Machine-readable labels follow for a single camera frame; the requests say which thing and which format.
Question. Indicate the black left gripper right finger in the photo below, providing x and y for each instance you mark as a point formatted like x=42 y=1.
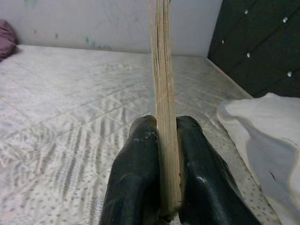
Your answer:
x=204 y=187

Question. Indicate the pink cartoon print blanket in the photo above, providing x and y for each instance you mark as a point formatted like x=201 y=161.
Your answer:
x=7 y=39

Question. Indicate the white pillow green tree print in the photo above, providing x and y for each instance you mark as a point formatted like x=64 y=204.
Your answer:
x=269 y=140

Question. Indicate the colourful children's book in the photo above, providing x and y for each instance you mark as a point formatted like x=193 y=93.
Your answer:
x=164 y=93

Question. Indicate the black tufted headboard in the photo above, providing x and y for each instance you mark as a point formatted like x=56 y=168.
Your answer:
x=257 y=47

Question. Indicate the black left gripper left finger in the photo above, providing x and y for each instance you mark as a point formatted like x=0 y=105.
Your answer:
x=133 y=178

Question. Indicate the white quilted mattress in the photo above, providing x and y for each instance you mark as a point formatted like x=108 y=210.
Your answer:
x=70 y=117

